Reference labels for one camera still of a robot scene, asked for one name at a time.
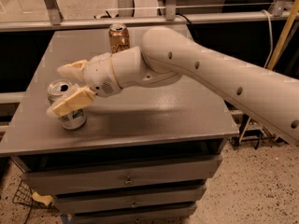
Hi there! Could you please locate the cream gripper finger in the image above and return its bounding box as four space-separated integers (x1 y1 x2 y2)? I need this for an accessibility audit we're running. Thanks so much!
46 86 96 118
57 60 88 82

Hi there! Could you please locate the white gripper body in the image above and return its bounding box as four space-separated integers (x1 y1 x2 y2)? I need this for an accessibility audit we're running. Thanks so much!
83 53 121 97

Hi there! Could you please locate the white green 7up can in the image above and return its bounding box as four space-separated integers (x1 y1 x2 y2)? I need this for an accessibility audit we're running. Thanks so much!
47 79 87 130

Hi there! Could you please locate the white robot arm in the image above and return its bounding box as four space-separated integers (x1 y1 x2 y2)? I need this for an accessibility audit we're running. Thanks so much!
47 26 299 144

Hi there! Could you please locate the gold brown soda can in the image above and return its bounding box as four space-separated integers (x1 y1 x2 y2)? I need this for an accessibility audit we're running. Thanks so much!
108 23 130 53

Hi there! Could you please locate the grey drawer cabinet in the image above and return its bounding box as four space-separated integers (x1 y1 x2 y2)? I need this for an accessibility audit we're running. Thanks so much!
1 30 238 224

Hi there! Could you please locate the black cable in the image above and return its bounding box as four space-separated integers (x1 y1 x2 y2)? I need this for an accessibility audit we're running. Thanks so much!
177 13 202 45

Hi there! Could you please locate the black wire basket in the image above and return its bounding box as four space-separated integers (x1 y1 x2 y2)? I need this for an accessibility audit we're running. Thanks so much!
12 181 45 224

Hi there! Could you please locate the white cable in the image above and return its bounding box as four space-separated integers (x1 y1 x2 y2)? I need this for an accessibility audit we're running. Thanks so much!
261 9 275 69

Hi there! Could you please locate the metal railing frame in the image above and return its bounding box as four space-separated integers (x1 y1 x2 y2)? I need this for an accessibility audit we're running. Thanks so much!
0 0 297 32

